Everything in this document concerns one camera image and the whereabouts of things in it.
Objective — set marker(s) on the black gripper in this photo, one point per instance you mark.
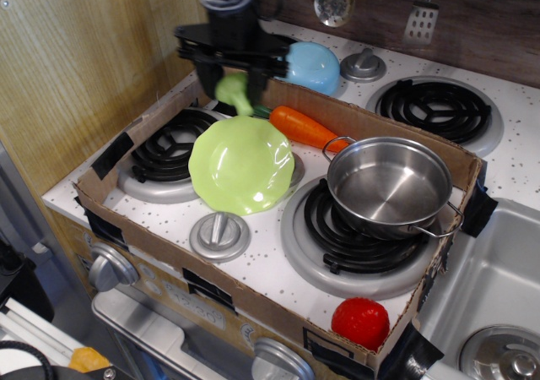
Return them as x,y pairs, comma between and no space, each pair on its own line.
234,41

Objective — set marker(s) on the green toy broccoli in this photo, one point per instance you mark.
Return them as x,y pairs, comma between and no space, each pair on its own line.
232,90

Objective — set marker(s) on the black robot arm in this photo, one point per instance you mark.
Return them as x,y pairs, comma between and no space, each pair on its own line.
266,10

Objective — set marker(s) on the stainless steel pan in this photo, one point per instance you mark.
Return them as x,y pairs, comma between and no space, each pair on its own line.
391,188

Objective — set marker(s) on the orange toy carrot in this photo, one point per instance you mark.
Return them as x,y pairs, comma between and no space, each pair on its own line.
300,128

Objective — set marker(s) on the light blue plastic bowl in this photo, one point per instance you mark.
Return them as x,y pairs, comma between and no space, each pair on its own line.
313,66

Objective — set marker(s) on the light green plastic plate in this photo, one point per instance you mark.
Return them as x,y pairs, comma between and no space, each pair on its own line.
241,165

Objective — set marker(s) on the brown cardboard fence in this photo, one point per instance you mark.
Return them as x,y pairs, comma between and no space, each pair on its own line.
256,295

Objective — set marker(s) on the front left black burner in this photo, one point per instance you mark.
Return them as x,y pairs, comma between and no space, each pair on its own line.
157,171

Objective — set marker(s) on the hanging silver strainer ladle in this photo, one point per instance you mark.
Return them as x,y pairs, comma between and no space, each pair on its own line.
334,13

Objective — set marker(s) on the back silver stove knob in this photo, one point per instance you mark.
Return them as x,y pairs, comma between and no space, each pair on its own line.
362,67

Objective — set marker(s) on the silver stove knob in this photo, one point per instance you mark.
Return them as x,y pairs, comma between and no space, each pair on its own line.
362,67
220,237

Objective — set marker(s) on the front silver stove knob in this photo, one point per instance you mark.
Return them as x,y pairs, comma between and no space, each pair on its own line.
220,237

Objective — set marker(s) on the hanging silver spatula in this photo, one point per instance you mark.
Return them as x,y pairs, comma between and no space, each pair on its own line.
420,27

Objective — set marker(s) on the back right black burner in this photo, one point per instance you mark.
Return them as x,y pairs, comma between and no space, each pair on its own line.
449,108

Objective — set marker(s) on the left silver oven knob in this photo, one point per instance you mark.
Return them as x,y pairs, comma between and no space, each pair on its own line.
110,268

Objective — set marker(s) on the silver oven knob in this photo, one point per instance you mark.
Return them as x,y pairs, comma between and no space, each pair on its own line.
274,360
110,268

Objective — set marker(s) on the right silver oven knob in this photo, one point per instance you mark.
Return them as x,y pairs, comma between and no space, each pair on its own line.
274,360

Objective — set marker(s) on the yellow object at bottom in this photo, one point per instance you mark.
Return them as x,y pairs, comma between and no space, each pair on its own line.
86,359

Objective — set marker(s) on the grey toy sink basin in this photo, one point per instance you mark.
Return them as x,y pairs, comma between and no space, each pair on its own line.
492,279

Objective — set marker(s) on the silver sink drain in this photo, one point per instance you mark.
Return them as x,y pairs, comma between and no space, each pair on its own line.
500,352

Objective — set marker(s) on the silver oven door handle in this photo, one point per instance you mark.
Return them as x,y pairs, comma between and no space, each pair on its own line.
152,333

